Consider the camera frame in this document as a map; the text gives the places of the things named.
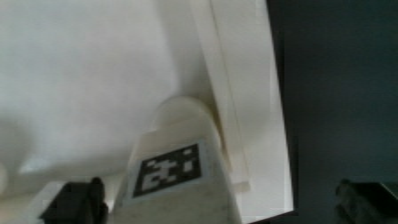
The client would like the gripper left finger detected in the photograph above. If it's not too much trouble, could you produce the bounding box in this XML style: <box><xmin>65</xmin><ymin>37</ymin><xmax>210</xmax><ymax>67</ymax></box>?
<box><xmin>40</xmin><ymin>177</ymin><xmax>109</xmax><ymax>224</ymax></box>

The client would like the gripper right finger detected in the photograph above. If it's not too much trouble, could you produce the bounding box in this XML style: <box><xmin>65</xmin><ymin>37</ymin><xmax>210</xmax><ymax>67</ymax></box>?
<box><xmin>335</xmin><ymin>179</ymin><xmax>398</xmax><ymax>224</ymax></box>

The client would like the white table leg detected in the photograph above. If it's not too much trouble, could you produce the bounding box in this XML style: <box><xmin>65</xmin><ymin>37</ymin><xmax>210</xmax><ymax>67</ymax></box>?
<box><xmin>111</xmin><ymin>97</ymin><xmax>242</xmax><ymax>224</ymax></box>

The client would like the white square table top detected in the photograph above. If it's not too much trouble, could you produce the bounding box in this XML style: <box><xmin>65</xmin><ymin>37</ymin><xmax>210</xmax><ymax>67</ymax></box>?
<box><xmin>0</xmin><ymin>0</ymin><xmax>212</xmax><ymax>222</ymax></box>

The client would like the white U-shaped obstacle fence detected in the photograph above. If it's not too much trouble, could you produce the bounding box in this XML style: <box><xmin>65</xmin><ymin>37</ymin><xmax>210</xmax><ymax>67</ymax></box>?
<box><xmin>212</xmin><ymin>0</ymin><xmax>294</xmax><ymax>223</ymax></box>

